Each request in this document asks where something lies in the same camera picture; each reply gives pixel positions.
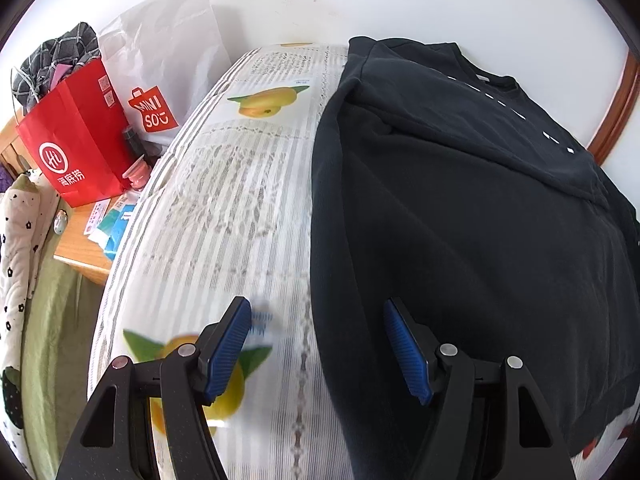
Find black sweatshirt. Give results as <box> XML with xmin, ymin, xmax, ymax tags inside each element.
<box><xmin>310</xmin><ymin>37</ymin><xmax>639</xmax><ymax>479</ymax></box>

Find grey plaid clothing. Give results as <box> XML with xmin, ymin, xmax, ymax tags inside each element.
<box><xmin>11</xmin><ymin>22</ymin><xmax>101</xmax><ymax>115</ymax></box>

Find green bed sheet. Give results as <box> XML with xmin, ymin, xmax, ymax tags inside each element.
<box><xmin>22</xmin><ymin>232</ymin><xmax>104</xmax><ymax>479</ymax></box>

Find wooden bedside cabinet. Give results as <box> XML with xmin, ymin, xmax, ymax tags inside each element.
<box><xmin>1</xmin><ymin>106</ymin><xmax>134</xmax><ymax>285</ymax></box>

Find blue and white box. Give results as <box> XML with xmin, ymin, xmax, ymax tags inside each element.
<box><xmin>94</xmin><ymin>204</ymin><xmax>134</xmax><ymax>261</ymax></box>

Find fruit print tablecloth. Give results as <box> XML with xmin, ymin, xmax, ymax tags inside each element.
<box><xmin>89</xmin><ymin>41</ymin><xmax>639</xmax><ymax>479</ymax></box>

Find pink small container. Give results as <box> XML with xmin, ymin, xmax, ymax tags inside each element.
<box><xmin>122</xmin><ymin>155</ymin><xmax>151</xmax><ymax>191</ymax></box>

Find white floral quilt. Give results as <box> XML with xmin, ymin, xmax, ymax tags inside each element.
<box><xmin>1</xmin><ymin>170</ymin><xmax>60</xmax><ymax>476</ymax></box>

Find dark bottle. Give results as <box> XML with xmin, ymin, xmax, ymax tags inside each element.
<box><xmin>122</xmin><ymin>126</ymin><xmax>145</xmax><ymax>159</ymax></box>

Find red paper shopping bag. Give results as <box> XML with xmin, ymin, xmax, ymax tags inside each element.
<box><xmin>17</xmin><ymin>58</ymin><xmax>134</xmax><ymax>207</ymax></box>

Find white Miniso plastic bag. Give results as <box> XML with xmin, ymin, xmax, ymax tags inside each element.
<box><xmin>98</xmin><ymin>0</ymin><xmax>231</xmax><ymax>154</ymax></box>

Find brown wooden door frame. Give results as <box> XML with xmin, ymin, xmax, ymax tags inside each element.
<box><xmin>588</xmin><ymin>51</ymin><xmax>639</xmax><ymax>166</ymax></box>

